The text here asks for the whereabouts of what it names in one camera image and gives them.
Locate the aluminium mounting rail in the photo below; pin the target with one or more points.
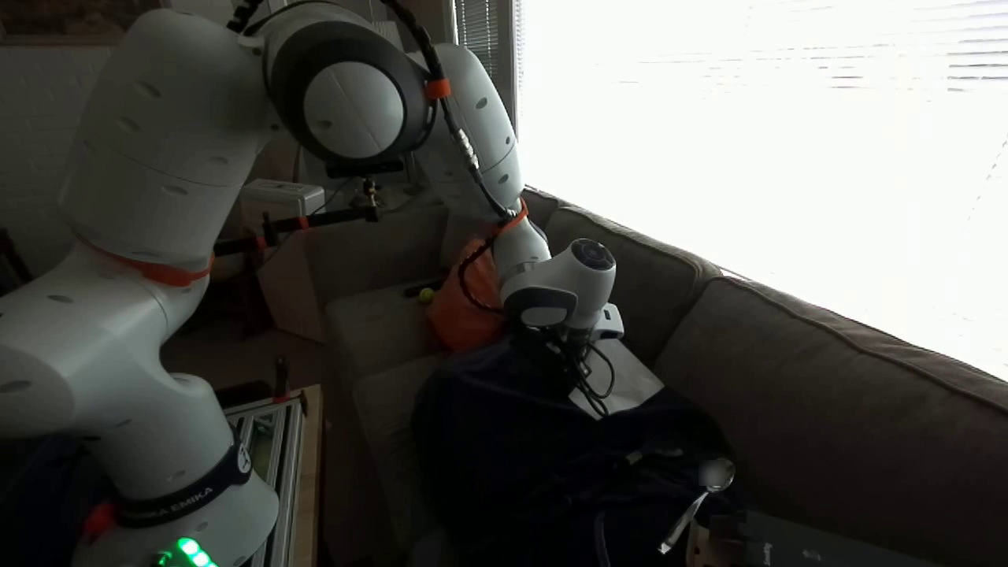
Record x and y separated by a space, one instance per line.
269 443

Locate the white paper sheet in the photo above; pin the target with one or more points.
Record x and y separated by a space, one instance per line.
635 381

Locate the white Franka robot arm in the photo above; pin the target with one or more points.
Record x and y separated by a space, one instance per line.
137 159

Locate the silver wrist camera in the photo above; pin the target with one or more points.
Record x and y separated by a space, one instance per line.
612 318

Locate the metal spoon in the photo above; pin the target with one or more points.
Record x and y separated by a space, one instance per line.
719 475

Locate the wide window blinds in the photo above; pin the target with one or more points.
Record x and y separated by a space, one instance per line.
789 126

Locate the small yellow green ball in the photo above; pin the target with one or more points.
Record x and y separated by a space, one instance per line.
425 296

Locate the orange pillow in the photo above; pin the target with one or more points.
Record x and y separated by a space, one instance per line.
460 303

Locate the cardboard box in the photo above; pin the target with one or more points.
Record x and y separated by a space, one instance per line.
294 286

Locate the olive grey couch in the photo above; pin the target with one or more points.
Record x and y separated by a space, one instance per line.
839 419

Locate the white box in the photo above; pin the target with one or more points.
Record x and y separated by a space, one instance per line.
284 197

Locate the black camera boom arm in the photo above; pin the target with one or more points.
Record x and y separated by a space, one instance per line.
317 223

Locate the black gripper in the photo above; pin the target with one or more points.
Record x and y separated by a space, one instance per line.
553 344

